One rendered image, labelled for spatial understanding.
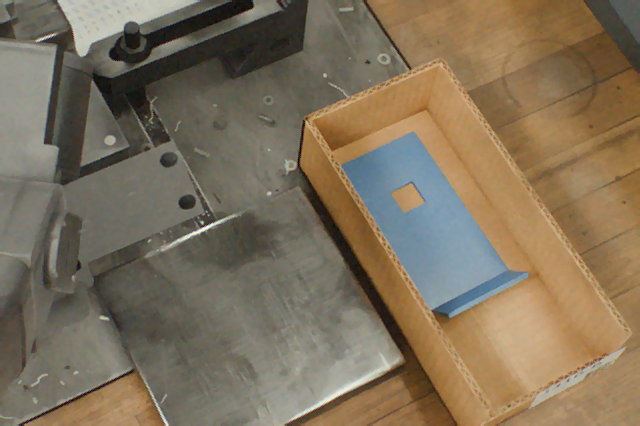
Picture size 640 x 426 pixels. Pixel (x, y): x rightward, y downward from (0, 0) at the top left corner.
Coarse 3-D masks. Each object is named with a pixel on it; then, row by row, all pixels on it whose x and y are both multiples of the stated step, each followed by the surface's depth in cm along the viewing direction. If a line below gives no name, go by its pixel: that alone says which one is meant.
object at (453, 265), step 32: (352, 160) 95; (384, 160) 95; (416, 160) 95; (384, 192) 94; (448, 192) 94; (384, 224) 93; (416, 224) 93; (448, 224) 93; (416, 256) 92; (448, 256) 92; (480, 256) 92; (416, 288) 90; (448, 288) 91; (480, 288) 90
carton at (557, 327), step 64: (320, 128) 91; (384, 128) 97; (448, 128) 96; (320, 192) 93; (512, 192) 90; (384, 256) 86; (512, 256) 93; (576, 256) 86; (448, 320) 90; (512, 320) 90; (576, 320) 89; (448, 384) 85; (512, 384) 88
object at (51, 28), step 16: (0, 0) 66; (16, 0) 71; (32, 0) 71; (48, 0) 71; (0, 16) 66; (16, 16) 71; (32, 16) 71; (48, 16) 71; (64, 16) 71; (0, 32) 66; (16, 32) 70; (32, 32) 70; (48, 32) 70; (64, 32) 71; (64, 48) 72
